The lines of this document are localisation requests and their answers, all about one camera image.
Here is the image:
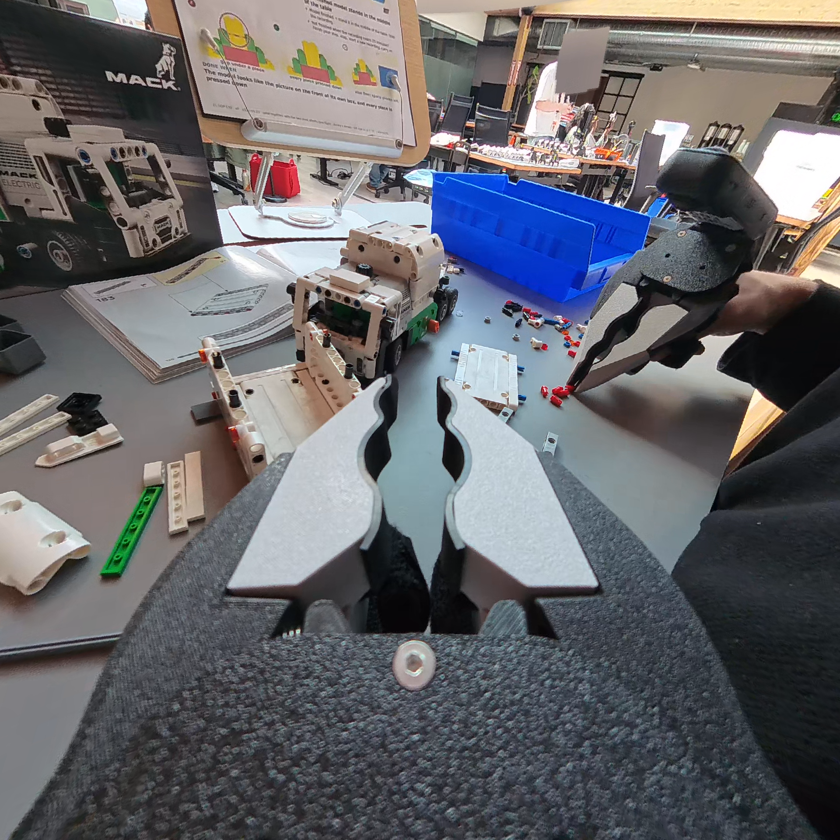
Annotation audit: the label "person's right forearm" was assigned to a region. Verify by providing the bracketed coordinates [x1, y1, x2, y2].
[717, 279, 840, 411]

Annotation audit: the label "red bag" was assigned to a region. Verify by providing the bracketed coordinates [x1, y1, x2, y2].
[249, 153, 302, 202]

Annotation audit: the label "pile of mixed lego pieces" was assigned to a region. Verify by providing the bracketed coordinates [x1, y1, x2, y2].
[502, 298, 592, 363]

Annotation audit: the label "wooden post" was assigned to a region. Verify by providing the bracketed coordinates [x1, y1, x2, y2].
[504, 13, 534, 112]

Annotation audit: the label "long white lego plate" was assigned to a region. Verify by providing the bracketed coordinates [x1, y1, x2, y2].
[0, 394, 60, 439]
[0, 411, 72, 458]

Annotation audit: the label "black office chair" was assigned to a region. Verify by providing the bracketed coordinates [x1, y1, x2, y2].
[472, 104, 513, 148]
[623, 129, 667, 212]
[441, 92, 475, 140]

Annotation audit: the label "long wooden work table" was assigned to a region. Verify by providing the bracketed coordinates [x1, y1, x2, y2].
[427, 134, 641, 198]

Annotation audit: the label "grey plastic tray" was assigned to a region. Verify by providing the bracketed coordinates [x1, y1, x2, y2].
[0, 314, 47, 376]

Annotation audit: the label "black lego set box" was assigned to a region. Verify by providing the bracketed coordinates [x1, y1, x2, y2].
[0, 0, 224, 299]

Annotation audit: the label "printed instruction sheet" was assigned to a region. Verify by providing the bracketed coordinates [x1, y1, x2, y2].
[172, 0, 417, 148]

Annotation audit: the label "white lego garbage body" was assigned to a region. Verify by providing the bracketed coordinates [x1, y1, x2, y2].
[199, 322, 363, 481]

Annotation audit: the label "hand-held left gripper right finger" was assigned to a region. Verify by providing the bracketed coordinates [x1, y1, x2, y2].
[436, 377, 601, 634]

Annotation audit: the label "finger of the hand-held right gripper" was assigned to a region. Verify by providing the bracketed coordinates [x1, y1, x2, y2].
[566, 283, 643, 391]
[571, 303, 691, 395]

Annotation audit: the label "silver ventilation duct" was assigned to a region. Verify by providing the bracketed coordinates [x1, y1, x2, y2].
[532, 18, 840, 78]

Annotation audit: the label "white lego bracket piece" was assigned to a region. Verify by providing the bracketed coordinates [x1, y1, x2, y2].
[35, 423, 124, 469]

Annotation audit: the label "blue plastic bin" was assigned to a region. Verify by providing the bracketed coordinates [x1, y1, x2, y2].
[430, 171, 652, 304]

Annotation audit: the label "white display board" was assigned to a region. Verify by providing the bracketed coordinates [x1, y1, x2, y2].
[753, 128, 837, 221]

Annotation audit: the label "white lego panel blue pins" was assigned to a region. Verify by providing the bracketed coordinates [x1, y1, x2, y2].
[451, 341, 528, 421]

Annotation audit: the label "white and green lego truck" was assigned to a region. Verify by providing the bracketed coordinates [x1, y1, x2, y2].
[287, 222, 460, 388]

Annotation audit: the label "long green lego plate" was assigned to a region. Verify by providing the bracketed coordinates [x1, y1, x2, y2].
[100, 484, 164, 579]

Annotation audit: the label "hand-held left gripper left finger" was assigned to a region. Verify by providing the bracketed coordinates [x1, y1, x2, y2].
[225, 374, 400, 634]

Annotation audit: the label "white smooth lego tile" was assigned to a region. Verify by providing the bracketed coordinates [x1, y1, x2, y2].
[184, 451, 206, 524]

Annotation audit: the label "lego instruction booklet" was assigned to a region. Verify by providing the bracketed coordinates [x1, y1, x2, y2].
[62, 246, 303, 385]

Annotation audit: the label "black framed window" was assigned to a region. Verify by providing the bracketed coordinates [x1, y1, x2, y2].
[598, 71, 645, 133]

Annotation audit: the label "person's right hand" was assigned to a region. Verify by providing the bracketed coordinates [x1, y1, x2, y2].
[712, 269, 799, 337]

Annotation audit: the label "wooden clipboard stand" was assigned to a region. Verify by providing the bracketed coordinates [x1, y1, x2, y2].
[146, 0, 434, 247]

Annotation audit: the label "white curved lego panel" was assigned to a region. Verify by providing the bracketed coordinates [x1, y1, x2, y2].
[0, 490, 92, 597]

